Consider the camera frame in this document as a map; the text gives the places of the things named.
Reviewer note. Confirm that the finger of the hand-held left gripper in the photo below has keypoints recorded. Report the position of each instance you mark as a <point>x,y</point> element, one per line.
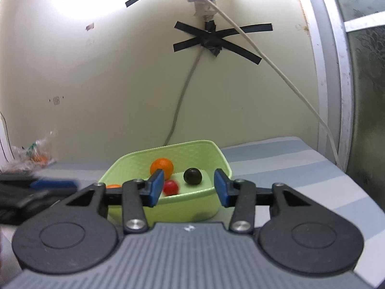
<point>33,203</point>
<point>54,184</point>

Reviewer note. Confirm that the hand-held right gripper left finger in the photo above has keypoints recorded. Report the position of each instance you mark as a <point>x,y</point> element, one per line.
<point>156,188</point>

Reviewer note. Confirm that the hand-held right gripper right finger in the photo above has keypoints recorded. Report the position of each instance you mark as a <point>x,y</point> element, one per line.
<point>221,191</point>

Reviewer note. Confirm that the light green plastic basket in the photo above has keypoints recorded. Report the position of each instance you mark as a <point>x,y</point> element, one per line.
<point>180,153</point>

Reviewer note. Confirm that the small red tomato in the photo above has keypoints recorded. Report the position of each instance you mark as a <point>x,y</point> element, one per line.
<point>172,188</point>

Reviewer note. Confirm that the large orange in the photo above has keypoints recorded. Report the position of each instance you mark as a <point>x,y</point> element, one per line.
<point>162,166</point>

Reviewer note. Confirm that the dark purple plum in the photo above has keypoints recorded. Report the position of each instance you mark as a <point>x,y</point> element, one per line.
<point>192,176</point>

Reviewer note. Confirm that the clear plastic bag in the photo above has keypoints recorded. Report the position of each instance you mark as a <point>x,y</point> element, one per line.
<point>33,153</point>

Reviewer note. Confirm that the small orange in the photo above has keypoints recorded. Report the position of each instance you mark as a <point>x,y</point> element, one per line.
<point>113,186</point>

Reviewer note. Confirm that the striped bed sheet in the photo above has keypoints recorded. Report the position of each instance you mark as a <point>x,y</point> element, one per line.
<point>285,162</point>

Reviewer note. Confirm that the black tape cross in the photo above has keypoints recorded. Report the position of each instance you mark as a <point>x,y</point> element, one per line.
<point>210,37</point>

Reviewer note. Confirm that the frosted glass window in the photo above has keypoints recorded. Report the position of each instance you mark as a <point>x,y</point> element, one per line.
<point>361,81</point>

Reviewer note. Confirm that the white plug adapter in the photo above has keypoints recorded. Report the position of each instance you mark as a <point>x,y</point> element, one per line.
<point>204,10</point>

